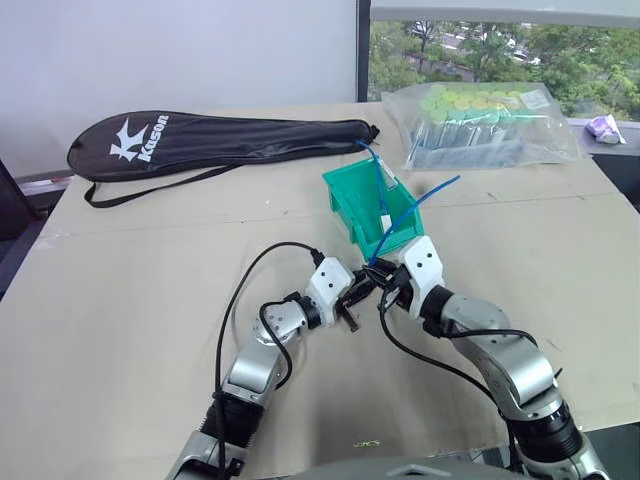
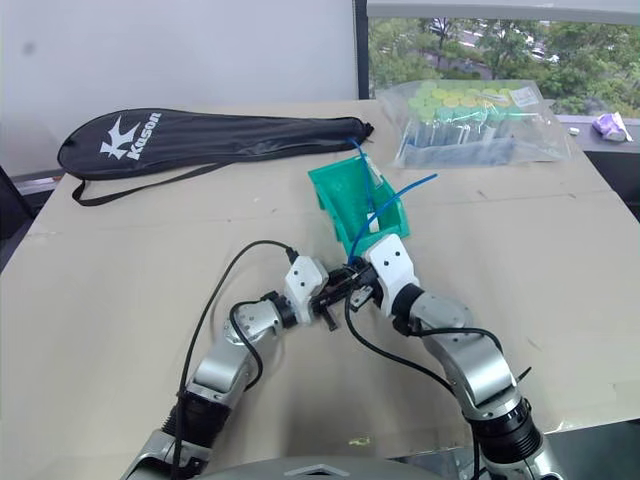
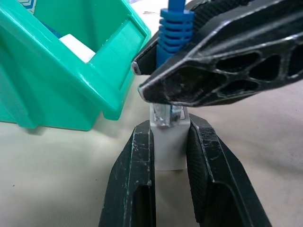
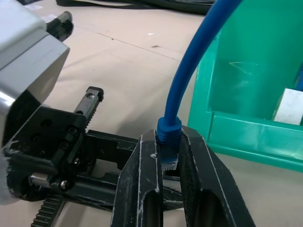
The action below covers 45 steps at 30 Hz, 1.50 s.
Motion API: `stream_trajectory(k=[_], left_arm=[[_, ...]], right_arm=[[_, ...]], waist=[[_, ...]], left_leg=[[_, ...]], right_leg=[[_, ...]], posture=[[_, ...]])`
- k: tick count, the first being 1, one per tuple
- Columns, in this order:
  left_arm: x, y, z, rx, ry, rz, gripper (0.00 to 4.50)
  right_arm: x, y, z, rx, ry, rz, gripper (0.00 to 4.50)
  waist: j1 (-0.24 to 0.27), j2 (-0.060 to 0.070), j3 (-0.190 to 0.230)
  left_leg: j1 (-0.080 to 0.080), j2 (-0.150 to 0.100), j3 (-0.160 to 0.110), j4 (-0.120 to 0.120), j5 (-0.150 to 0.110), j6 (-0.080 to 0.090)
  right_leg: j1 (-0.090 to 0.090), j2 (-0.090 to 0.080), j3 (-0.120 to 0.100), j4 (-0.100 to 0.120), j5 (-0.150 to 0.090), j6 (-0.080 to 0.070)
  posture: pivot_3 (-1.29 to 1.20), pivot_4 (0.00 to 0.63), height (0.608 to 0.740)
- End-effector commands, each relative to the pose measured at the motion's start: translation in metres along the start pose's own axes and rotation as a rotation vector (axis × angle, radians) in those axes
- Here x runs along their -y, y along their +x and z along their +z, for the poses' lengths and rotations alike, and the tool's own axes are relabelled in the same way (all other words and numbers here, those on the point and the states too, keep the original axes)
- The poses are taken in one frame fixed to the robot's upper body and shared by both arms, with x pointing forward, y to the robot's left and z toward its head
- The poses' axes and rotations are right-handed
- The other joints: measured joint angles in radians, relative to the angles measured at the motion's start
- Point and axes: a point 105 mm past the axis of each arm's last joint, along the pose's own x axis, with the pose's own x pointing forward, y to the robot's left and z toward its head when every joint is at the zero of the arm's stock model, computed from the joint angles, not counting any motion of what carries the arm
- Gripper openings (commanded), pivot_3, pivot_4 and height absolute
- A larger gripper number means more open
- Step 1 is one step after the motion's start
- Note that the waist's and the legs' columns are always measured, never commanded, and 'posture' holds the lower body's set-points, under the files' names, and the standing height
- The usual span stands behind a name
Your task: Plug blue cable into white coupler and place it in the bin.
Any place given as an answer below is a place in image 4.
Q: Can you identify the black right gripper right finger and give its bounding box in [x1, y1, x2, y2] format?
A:
[177, 125, 256, 227]

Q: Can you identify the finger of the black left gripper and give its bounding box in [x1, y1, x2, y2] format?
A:
[80, 129, 140, 164]
[63, 173, 119, 211]

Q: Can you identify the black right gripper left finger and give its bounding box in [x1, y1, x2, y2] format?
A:
[110, 130, 164, 227]

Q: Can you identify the blue ethernet cable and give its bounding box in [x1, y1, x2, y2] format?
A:
[157, 0, 241, 172]

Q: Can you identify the green plastic bin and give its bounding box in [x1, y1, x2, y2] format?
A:
[188, 0, 303, 166]

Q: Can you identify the white rectangular block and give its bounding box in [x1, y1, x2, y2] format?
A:
[273, 87, 303, 125]

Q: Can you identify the black fabric object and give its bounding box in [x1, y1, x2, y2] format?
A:
[55, 0, 215, 16]

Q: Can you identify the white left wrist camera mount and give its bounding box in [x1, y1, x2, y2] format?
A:
[0, 0, 71, 145]

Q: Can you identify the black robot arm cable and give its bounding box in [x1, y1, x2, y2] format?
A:
[45, 11, 74, 44]

